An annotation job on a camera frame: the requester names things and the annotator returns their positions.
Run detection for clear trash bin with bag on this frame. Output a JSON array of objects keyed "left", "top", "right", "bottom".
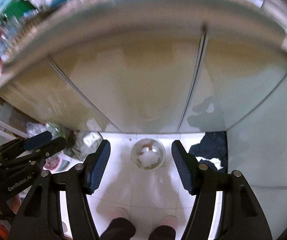
[{"left": 130, "top": 138, "right": 166, "bottom": 171}]

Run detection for beige kitchen cabinet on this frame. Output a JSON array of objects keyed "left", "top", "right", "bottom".
[{"left": 0, "top": 0, "right": 287, "bottom": 188}]

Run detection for crumpled clear plastic bags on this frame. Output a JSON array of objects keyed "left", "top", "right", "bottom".
[{"left": 26, "top": 122, "right": 103, "bottom": 161}]

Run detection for person's right foot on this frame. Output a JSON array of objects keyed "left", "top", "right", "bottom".
[{"left": 148, "top": 216, "right": 178, "bottom": 240}]

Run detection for person's foot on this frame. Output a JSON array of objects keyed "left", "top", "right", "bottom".
[
  {"left": 148, "top": 216, "right": 178, "bottom": 240},
  {"left": 100, "top": 207, "right": 136, "bottom": 240}
]

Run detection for dark blue cloth on floor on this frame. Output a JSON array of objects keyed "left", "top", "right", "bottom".
[{"left": 189, "top": 132, "right": 228, "bottom": 173}]

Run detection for person's left foot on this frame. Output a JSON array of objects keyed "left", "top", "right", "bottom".
[{"left": 100, "top": 207, "right": 136, "bottom": 240}]

